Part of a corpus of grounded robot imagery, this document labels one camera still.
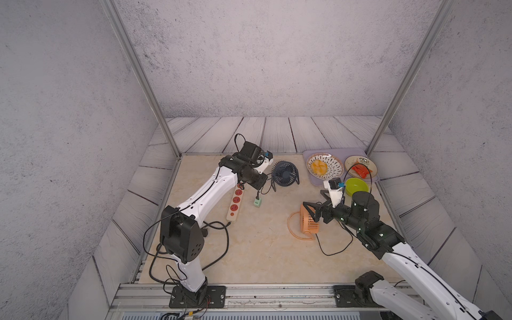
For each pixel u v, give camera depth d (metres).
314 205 0.64
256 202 0.93
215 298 0.73
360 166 1.11
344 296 0.73
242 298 0.74
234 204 0.96
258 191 0.87
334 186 0.61
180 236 0.45
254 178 0.73
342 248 0.85
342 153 1.21
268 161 0.76
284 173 1.02
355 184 1.04
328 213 0.64
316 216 0.65
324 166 1.11
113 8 0.70
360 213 0.56
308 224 0.81
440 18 0.72
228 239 0.88
